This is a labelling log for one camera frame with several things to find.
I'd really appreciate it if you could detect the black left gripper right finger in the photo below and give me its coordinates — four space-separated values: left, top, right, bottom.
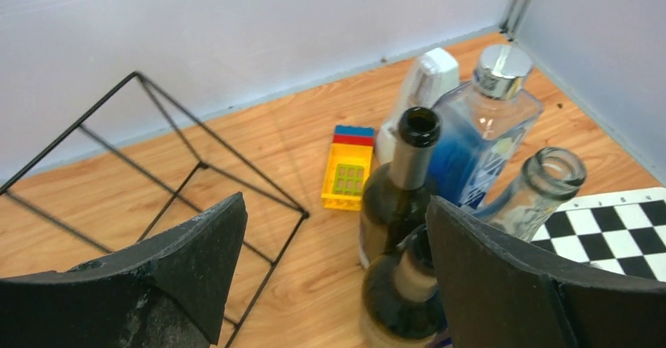
426 196 665 347

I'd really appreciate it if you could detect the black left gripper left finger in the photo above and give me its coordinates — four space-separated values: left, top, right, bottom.
1 192 247 347

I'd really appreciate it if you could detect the olive green wine bottle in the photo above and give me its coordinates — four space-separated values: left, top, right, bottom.
360 224 448 347

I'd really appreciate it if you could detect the dark green wine bottle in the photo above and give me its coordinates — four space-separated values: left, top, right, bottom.
359 107 441 269

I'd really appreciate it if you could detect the black white chessboard mat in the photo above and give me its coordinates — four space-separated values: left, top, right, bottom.
532 187 665 282

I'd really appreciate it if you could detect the yellow red blue block house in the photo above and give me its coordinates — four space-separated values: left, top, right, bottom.
321 125 375 211

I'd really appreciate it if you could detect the grey wedge stand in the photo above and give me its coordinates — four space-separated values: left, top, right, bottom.
375 48 460 164

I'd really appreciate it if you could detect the black wire wine rack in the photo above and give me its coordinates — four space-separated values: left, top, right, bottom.
1 71 309 347

